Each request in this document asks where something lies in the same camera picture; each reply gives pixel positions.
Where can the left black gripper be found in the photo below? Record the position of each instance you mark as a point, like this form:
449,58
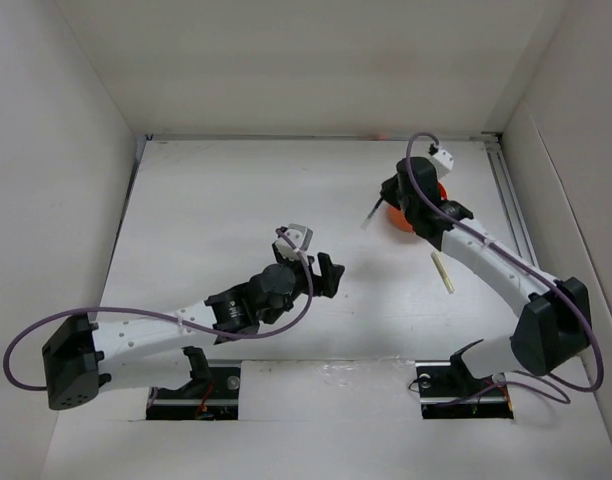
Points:
324,285

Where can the yellow highlighter pen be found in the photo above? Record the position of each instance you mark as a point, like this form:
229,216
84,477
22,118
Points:
442,271

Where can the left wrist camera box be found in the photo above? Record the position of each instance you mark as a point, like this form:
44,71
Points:
292,242

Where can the aluminium side rail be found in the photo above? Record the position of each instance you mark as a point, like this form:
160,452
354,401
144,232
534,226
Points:
515,219

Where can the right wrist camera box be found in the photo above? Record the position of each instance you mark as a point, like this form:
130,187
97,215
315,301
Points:
441,159

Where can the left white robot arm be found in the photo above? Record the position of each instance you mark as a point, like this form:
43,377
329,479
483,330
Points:
81,357

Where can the orange round organizer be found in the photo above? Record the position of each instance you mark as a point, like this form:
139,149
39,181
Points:
396,217

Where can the green-capped pen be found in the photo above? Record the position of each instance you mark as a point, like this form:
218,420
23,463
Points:
366,222

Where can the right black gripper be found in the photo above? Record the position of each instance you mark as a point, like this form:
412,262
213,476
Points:
389,190

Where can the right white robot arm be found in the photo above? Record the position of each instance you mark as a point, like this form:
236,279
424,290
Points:
553,322

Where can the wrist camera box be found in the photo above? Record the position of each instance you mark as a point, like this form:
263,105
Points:
292,242
441,159

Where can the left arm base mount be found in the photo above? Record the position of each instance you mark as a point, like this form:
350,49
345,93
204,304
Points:
211,392

